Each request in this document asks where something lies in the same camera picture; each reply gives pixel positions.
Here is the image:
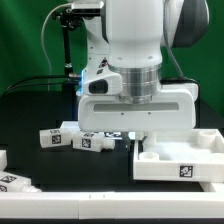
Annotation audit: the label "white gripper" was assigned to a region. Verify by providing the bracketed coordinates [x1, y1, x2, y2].
[78, 83, 198, 149]

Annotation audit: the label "white square table top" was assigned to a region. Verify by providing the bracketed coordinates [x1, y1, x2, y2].
[133, 129, 224, 182]

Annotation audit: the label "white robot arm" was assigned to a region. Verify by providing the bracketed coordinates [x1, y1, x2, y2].
[78, 0, 209, 132]

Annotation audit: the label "white tag sheet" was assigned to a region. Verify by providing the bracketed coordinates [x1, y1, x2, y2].
[59, 120, 146, 141]

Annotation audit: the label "white U-shaped obstacle fence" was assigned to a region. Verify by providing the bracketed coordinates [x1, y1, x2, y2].
[0, 149, 224, 221]

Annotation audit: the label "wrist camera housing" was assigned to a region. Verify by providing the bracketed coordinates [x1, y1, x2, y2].
[82, 72, 123, 96]

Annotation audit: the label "black cables on table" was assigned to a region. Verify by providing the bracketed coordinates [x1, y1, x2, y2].
[1, 74, 81, 96]

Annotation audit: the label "black camera stand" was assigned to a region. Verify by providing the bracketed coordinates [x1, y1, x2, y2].
[52, 7, 81, 96]

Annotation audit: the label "silver camera on stand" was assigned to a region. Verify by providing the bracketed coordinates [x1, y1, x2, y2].
[71, 0, 105, 17]

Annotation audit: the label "white camera cable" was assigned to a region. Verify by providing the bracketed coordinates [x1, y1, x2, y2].
[40, 3, 73, 92]

